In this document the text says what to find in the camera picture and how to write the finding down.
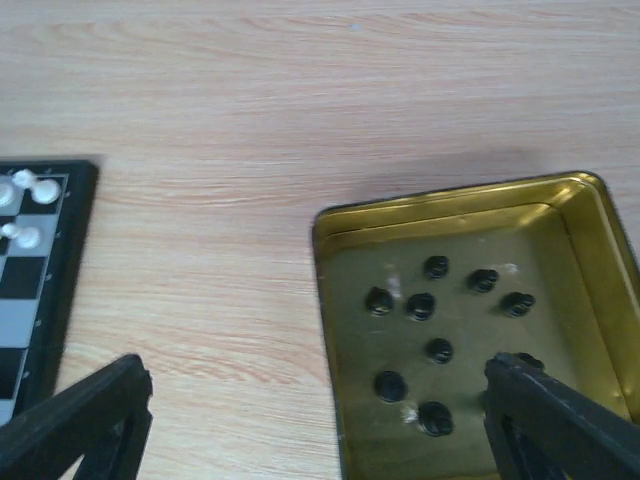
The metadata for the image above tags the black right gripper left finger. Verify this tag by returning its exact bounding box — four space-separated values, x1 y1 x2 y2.
1 354 153 479

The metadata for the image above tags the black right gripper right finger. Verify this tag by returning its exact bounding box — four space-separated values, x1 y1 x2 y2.
484 353 639 479

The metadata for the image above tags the black chess piece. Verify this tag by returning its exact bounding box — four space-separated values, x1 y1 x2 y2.
374 371 408 403
425 338 454 365
418 402 454 437
467 269 500 294
423 255 449 280
365 287 394 316
514 352 545 371
500 291 536 318
405 292 436 322

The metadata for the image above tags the gold metal tin tray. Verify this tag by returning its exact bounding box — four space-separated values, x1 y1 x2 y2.
312 171 639 479

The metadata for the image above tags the white chess pawn corner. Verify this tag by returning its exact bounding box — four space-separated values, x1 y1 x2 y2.
1 223 42 249

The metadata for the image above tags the white chess rook corner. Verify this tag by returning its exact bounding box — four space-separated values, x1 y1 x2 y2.
12 169 61 205

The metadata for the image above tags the white chess knight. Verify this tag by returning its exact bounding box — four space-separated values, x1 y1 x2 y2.
0 183 15 208

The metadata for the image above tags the black and grey chessboard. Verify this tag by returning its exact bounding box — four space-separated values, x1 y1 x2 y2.
1 159 99 424

